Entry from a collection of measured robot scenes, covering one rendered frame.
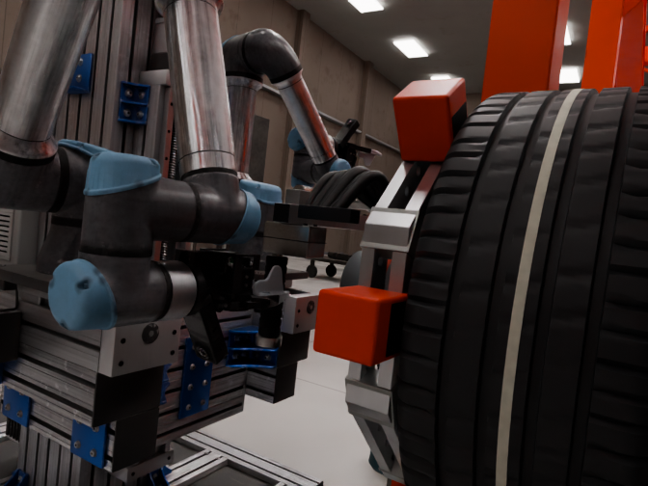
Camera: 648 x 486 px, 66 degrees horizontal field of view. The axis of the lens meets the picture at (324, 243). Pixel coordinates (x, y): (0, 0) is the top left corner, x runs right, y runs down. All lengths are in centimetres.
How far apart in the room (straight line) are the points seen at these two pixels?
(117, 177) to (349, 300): 27
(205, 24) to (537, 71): 88
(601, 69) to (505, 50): 201
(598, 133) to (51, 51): 69
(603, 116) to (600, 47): 283
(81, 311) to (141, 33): 84
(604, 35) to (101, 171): 316
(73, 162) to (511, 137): 69
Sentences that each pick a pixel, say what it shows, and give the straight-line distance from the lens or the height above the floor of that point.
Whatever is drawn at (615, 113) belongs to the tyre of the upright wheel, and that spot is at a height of 110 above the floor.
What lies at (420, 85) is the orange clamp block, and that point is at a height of 115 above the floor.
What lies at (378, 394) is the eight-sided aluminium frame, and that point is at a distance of 63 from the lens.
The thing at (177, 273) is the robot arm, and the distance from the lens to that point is 63.
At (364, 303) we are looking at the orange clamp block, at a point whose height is 88.
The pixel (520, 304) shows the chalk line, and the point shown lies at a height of 90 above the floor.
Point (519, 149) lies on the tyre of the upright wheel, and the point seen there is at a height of 106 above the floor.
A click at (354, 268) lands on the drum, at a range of 87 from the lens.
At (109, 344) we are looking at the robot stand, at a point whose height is 73.
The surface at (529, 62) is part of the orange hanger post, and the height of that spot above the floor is 141.
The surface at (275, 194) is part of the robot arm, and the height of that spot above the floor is 102.
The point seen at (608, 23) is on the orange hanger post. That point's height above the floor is 227.
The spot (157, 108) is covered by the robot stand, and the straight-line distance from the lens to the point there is 118.
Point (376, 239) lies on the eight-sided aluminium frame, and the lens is 61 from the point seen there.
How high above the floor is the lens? 95
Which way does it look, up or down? 2 degrees down
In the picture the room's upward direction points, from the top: 6 degrees clockwise
